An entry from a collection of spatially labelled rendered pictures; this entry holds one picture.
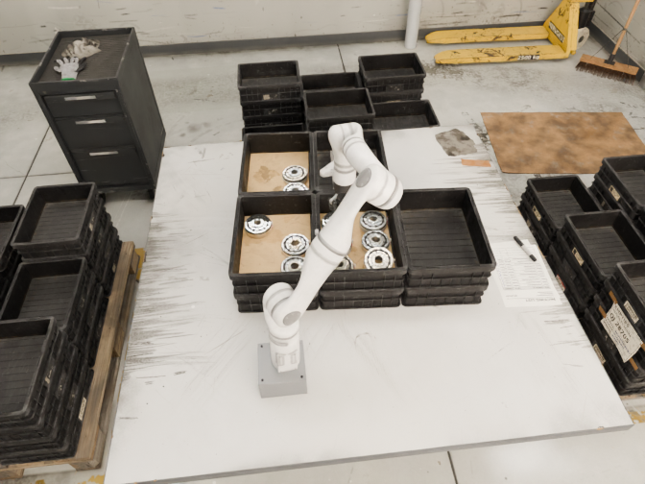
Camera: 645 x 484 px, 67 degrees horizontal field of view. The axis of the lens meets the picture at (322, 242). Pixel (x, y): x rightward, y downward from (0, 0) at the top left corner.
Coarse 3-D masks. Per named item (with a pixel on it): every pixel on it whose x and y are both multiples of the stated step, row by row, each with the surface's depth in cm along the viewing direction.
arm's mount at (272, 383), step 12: (264, 348) 159; (300, 348) 159; (264, 360) 156; (300, 360) 156; (264, 372) 153; (276, 372) 153; (288, 372) 153; (300, 372) 153; (264, 384) 150; (276, 384) 151; (288, 384) 152; (300, 384) 153; (264, 396) 156; (276, 396) 157
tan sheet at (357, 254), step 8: (360, 216) 193; (352, 232) 187; (360, 232) 187; (384, 232) 187; (360, 240) 185; (352, 248) 182; (360, 248) 182; (352, 256) 179; (360, 256) 179; (360, 264) 177
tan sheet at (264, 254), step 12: (276, 216) 194; (288, 216) 194; (300, 216) 194; (276, 228) 190; (288, 228) 190; (300, 228) 189; (252, 240) 185; (264, 240) 185; (276, 240) 185; (252, 252) 182; (264, 252) 182; (276, 252) 181; (240, 264) 178; (252, 264) 178; (264, 264) 178; (276, 264) 177
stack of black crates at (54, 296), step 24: (24, 264) 225; (48, 264) 226; (72, 264) 228; (24, 288) 224; (48, 288) 228; (72, 288) 228; (96, 288) 237; (0, 312) 207; (24, 312) 219; (48, 312) 219; (72, 312) 208; (96, 312) 233; (72, 336) 209; (96, 336) 231
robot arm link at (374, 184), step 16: (368, 176) 119; (384, 176) 118; (352, 192) 122; (368, 192) 118; (384, 192) 119; (352, 208) 121; (336, 224) 123; (352, 224) 124; (320, 240) 126; (336, 240) 124
